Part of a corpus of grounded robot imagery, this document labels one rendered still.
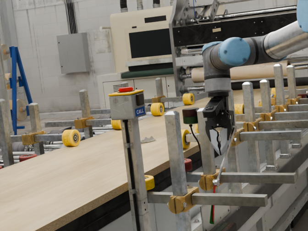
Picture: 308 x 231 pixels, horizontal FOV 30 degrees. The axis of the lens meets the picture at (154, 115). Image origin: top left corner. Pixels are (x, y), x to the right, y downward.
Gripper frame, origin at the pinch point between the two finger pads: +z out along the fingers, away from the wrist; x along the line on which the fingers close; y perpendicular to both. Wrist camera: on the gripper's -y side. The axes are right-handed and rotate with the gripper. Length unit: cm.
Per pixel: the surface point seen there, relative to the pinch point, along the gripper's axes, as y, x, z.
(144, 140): 51, 53, -7
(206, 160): 2.9, 6.3, 2.7
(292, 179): 7.1, -22.0, 10.6
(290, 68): 121, -2, -42
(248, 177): 7.7, -7.0, 9.3
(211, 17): 253, 82, -109
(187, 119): -0.8, 10.9, -11.6
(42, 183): -19, 59, 7
